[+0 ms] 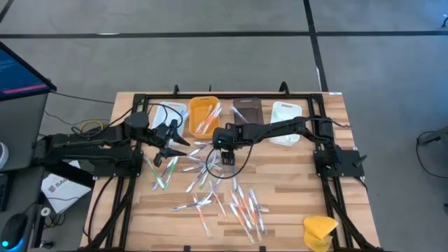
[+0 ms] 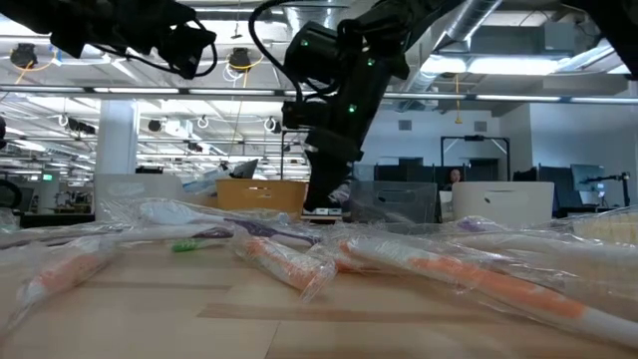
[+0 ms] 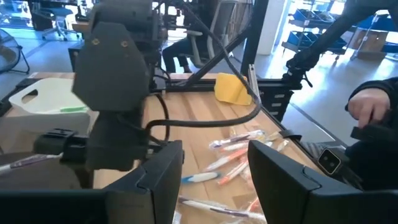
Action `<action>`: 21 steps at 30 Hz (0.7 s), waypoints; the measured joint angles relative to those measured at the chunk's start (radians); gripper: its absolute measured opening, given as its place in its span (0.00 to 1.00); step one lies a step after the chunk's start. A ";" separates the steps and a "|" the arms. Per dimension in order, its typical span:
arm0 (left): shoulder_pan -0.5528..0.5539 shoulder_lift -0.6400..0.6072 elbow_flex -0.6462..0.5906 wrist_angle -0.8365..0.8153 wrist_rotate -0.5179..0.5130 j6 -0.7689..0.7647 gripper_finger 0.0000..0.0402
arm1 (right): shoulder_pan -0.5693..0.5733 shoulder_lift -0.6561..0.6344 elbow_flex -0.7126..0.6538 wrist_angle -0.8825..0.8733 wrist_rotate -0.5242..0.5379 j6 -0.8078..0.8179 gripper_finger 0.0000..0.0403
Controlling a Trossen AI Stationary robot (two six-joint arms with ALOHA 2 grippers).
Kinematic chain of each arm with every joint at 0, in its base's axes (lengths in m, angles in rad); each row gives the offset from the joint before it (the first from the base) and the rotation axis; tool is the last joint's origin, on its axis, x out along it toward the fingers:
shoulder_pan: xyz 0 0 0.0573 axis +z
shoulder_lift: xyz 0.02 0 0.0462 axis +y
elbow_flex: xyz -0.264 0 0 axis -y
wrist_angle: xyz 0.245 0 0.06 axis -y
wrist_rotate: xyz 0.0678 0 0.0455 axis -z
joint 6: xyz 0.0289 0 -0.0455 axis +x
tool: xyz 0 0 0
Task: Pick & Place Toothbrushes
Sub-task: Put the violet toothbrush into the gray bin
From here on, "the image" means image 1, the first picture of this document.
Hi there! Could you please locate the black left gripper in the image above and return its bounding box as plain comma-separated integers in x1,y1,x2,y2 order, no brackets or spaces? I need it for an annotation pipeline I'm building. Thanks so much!
148,118,192,167

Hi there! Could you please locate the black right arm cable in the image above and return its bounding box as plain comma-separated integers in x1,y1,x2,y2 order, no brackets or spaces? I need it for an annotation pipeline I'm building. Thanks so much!
204,141,255,180

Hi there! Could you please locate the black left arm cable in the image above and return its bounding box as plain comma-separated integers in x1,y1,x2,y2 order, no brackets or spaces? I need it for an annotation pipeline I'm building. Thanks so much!
73,102,185,141

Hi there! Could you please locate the white plastic bin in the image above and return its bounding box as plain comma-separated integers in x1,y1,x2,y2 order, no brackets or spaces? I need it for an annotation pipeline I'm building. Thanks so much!
152,101,189,146
267,101,302,147

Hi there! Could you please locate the white round object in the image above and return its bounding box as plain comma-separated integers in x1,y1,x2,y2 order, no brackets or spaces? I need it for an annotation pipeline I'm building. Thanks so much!
0,141,8,171

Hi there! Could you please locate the black stand foot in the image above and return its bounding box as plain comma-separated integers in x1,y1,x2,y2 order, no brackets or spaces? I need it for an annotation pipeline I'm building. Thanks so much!
415,125,448,152

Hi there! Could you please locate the white printed booklet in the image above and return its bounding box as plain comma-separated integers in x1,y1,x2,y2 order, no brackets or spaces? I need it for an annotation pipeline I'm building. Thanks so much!
41,160,92,214

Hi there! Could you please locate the dark keyboard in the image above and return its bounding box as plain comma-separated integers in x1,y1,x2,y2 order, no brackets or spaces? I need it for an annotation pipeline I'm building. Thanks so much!
0,173,8,212

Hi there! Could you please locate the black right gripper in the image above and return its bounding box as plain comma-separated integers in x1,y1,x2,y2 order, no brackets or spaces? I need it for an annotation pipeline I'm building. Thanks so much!
212,122,253,166

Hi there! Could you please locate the computer monitor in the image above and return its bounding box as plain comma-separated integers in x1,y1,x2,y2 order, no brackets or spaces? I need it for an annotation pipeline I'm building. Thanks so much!
0,41,57,102

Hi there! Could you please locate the black computer mouse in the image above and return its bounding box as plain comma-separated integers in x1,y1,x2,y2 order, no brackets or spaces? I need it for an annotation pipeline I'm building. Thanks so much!
0,213,28,251

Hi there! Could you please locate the orange plastic bin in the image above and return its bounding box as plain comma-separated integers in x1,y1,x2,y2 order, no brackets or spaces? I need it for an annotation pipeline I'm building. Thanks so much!
188,96,222,140

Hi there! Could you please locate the grey translucent plastic bin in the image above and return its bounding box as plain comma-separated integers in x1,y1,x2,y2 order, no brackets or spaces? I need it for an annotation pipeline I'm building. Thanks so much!
232,97,266,127

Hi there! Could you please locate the grey desk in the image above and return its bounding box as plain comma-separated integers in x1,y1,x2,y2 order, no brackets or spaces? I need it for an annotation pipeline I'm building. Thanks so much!
0,92,50,172

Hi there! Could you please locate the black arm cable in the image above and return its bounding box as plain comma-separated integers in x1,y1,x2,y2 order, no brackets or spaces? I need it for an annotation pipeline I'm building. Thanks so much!
204,141,255,180
73,102,185,141

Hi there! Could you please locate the yellow cable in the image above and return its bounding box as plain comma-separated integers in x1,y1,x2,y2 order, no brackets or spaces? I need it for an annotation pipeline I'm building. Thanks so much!
79,120,105,134

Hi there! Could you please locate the yellow cloth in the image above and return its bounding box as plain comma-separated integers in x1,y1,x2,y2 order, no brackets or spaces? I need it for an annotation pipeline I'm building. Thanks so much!
302,216,340,252

